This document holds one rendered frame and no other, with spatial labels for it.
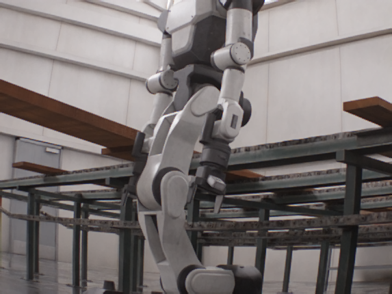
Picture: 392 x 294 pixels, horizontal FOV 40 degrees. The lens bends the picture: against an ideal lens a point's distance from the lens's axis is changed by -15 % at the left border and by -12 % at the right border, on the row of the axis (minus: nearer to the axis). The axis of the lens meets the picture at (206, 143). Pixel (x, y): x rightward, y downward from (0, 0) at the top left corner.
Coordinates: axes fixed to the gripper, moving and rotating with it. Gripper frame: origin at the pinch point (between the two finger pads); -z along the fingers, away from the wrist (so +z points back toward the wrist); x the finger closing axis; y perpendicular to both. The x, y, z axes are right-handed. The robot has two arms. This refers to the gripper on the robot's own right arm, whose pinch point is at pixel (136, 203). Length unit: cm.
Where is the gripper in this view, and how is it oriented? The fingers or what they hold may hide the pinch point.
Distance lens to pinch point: 227.2
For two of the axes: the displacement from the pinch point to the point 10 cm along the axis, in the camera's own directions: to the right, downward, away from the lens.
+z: 2.3, -9.3, 3.0
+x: -7.8, -3.6, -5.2
